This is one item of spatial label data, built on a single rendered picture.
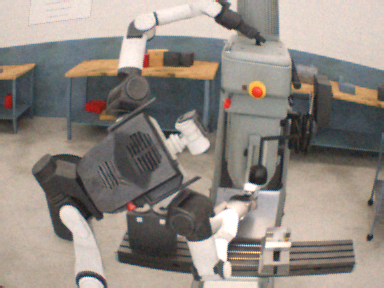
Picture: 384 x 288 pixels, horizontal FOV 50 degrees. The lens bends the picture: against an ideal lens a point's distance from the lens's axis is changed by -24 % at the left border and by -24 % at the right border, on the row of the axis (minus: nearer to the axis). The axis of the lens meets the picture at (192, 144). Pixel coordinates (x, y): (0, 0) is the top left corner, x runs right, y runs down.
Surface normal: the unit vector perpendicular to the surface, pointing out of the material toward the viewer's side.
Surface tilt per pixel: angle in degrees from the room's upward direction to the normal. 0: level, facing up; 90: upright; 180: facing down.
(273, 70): 90
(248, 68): 90
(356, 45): 90
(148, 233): 90
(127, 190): 74
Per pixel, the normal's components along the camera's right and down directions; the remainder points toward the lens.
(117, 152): -0.32, 0.07
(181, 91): -0.15, 0.36
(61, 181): 0.17, 0.37
